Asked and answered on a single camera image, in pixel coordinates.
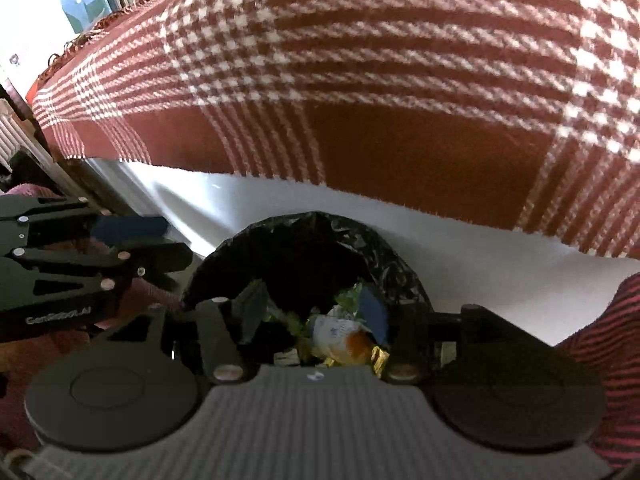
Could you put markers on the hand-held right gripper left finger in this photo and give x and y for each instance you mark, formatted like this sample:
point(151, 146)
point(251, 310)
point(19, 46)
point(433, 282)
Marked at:
point(255, 310)

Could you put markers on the white furniture side panel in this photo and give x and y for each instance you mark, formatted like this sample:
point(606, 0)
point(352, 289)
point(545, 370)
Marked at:
point(475, 260)

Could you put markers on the red plaid blanket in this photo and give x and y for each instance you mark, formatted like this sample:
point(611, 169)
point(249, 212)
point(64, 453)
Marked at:
point(400, 85)

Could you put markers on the gold foil wrapper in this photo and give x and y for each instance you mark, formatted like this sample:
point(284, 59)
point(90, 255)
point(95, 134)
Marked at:
point(381, 357)

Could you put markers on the trash bin with black bag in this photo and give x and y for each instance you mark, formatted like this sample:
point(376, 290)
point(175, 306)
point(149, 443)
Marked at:
point(385, 255)

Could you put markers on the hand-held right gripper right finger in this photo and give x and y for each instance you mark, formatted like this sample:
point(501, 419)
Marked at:
point(375, 315)

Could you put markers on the white radiator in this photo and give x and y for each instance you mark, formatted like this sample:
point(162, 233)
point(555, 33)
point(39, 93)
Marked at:
point(15, 135)

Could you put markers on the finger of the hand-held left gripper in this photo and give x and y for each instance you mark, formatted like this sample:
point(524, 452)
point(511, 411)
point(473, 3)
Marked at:
point(150, 257)
point(130, 227)

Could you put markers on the person's left leg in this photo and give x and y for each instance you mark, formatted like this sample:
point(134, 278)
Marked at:
point(150, 292)

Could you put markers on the macaron snack bag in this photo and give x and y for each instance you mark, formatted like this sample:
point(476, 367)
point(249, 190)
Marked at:
point(335, 332)

